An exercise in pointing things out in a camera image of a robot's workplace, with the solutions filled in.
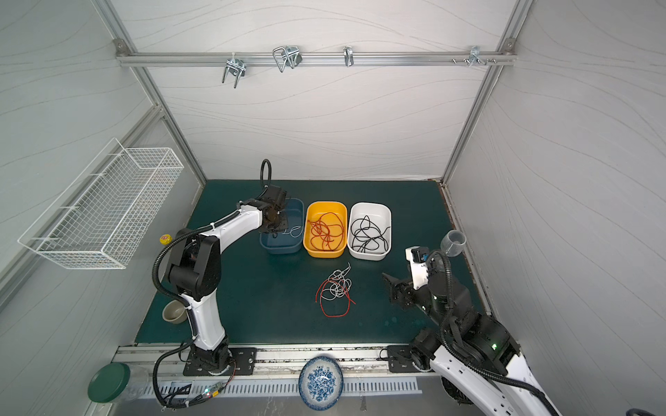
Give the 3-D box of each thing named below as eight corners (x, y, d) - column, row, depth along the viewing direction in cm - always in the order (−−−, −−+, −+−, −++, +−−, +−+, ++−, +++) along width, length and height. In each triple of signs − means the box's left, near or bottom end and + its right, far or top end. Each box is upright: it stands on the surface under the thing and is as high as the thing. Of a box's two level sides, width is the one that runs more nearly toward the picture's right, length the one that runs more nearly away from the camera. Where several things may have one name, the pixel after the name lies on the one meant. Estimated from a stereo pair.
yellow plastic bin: (302, 258, 97) (300, 250, 92) (307, 210, 112) (306, 201, 107) (347, 258, 97) (348, 250, 92) (346, 210, 112) (347, 201, 107)
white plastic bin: (347, 260, 97) (348, 252, 92) (346, 210, 112) (346, 201, 107) (395, 260, 97) (398, 252, 92) (387, 210, 112) (389, 201, 108)
